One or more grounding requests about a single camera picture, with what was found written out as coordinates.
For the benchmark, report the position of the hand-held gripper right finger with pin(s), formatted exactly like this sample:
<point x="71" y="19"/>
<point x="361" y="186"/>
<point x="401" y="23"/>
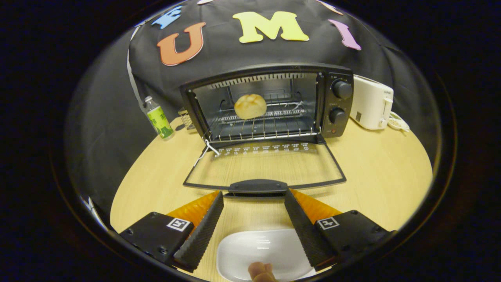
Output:
<point x="303" y="231"/>

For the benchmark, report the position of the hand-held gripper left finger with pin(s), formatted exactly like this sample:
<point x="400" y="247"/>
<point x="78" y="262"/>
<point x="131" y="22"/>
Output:
<point x="203" y="231"/>

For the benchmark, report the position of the black toaster oven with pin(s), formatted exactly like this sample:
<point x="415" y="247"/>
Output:
<point x="342" y="105"/>

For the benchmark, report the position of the round golden bread bun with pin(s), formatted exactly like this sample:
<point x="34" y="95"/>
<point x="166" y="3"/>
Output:
<point x="250" y="106"/>

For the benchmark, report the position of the white pop-up toaster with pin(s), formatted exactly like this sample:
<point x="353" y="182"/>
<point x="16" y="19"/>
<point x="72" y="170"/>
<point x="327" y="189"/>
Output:
<point x="370" y="103"/>

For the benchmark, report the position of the white square plate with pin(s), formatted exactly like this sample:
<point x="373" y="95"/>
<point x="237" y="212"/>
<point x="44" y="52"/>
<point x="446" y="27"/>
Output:
<point x="258" y="246"/>

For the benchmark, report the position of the green label plastic bottle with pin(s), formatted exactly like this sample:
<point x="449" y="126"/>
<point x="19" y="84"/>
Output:
<point x="159" y="120"/>

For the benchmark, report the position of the small white divided dish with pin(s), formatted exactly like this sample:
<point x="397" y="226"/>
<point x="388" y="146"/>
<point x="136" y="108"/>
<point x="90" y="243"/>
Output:
<point x="398" y="122"/>

